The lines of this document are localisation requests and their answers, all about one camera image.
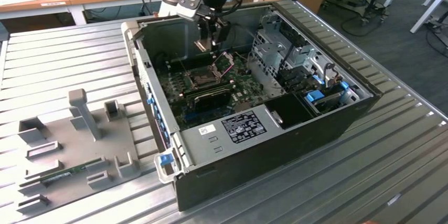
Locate white table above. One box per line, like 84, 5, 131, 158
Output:
383, 0, 448, 35

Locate black graphics card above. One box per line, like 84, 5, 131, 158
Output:
187, 89, 235, 116

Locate CPU socket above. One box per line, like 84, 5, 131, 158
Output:
184, 65, 227, 90

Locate gray parts rack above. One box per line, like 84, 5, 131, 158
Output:
16, 89, 143, 216

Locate black disk wire bundle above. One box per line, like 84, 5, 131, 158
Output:
321, 61, 343, 88

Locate blue case release latch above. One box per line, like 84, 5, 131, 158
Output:
159, 154, 175, 167

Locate black and gray PC case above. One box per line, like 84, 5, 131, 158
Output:
120, 0, 389, 212

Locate silver CPU with green edge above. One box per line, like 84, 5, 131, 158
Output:
193, 38, 215, 52

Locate green RAM stick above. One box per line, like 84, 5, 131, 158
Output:
40, 165, 88, 183
180, 84, 235, 98

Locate small white table label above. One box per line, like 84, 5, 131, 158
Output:
387, 194, 403, 207

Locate silver drive bay cage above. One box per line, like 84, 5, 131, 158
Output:
248, 7, 361, 105

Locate green motherboard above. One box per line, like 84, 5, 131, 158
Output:
153, 50, 277, 127

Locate metal socket cover frame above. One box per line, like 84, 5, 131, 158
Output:
208, 52, 236, 78

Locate gray power supply unit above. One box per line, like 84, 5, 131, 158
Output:
173, 104, 283, 168

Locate hard disk in blue carrier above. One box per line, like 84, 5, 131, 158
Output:
303, 90, 345, 116

